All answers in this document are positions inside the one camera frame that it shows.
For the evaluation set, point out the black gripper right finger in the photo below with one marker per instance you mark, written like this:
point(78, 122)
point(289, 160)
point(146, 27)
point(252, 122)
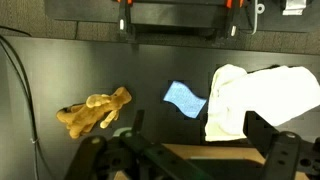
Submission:
point(285, 152)

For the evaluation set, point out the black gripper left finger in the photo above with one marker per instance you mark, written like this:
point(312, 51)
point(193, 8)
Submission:
point(133, 155)

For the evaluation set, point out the brown plush toy animal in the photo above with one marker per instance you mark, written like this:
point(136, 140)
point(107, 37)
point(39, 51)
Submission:
point(103, 108)

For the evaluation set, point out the blue sponge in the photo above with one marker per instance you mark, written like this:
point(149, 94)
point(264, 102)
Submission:
point(184, 99)

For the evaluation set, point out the cardboard box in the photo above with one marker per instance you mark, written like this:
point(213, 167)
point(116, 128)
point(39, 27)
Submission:
point(215, 152)

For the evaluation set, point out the white towel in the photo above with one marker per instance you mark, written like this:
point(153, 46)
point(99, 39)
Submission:
point(277, 94)

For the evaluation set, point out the black equipment tray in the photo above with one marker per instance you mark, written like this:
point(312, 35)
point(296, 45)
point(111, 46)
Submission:
point(255, 15)

